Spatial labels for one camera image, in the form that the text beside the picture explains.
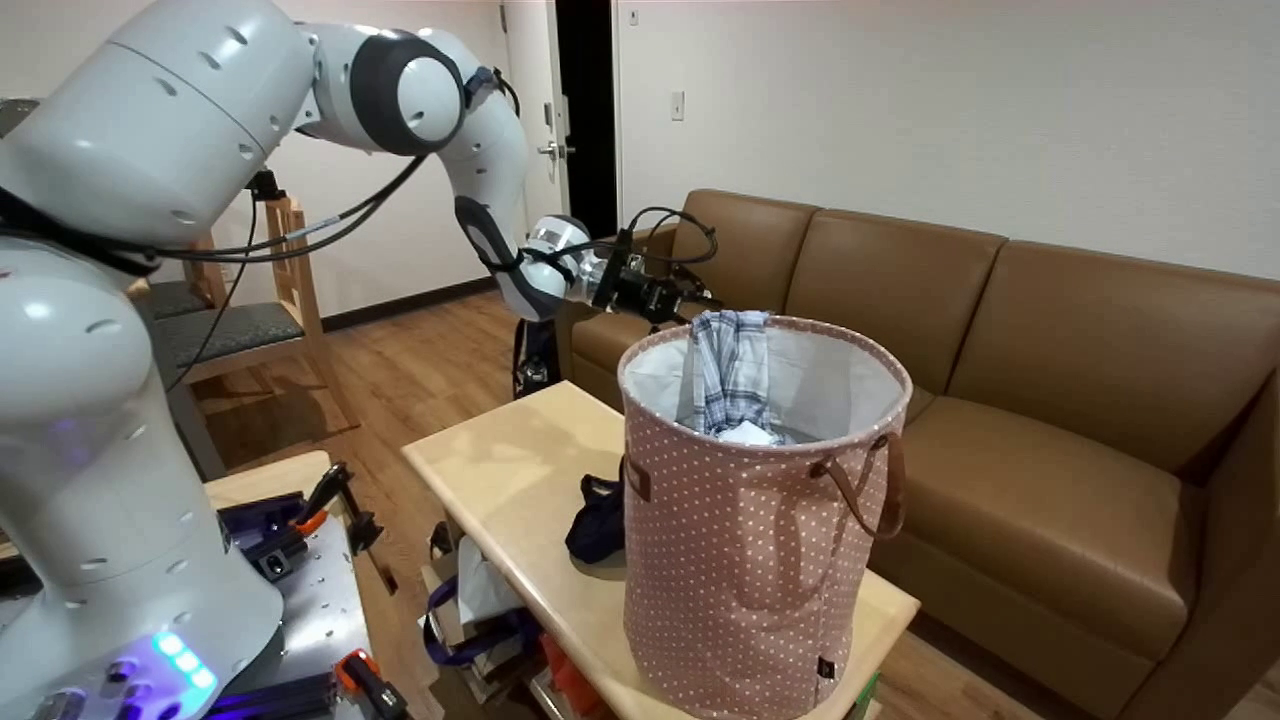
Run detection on dark navy cloth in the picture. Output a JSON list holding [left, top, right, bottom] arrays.
[[566, 475, 623, 563]]

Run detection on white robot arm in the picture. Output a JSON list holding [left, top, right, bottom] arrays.
[[0, 0, 640, 720]]

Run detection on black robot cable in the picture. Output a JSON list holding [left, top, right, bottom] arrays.
[[585, 199, 726, 292]]

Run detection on brown leather sofa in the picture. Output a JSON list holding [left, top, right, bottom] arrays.
[[554, 183, 1280, 720]]

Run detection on wooden stool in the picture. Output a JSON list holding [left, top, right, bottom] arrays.
[[143, 172, 322, 475]]

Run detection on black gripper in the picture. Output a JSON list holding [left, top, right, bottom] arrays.
[[594, 233, 714, 325]]

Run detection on pink polka dot laundry bin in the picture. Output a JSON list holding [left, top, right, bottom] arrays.
[[616, 310, 912, 720]]

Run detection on purple handled tote bag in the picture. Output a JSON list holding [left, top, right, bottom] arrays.
[[421, 518, 531, 701]]

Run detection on blue plaid pajama pants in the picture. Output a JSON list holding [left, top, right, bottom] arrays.
[[677, 310, 779, 449]]

